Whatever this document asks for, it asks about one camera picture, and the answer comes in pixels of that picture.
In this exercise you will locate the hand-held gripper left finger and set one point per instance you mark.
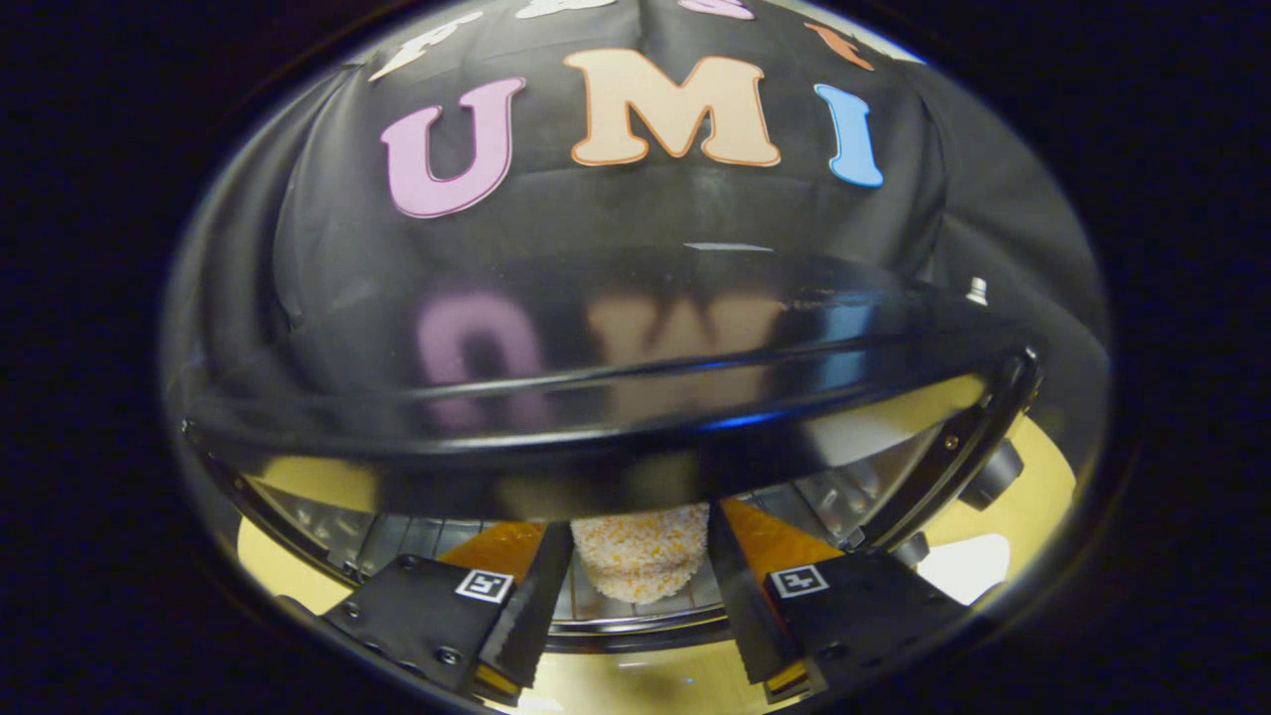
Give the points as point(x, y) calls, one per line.
point(531, 616)

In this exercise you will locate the white plate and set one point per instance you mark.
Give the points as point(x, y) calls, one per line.
point(963, 568)

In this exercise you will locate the black toaster oven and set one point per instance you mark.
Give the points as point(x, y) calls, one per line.
point(596, 397)

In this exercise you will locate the black backdrop cloth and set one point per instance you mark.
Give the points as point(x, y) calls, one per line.
point(645, 209)

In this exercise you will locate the breaded food patty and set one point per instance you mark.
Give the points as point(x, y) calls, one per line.
point(640, 556)

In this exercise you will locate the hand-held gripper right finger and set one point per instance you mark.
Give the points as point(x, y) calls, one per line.
point(740, 616)

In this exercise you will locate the white and pink bottle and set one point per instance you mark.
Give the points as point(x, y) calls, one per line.
point(978, 291)

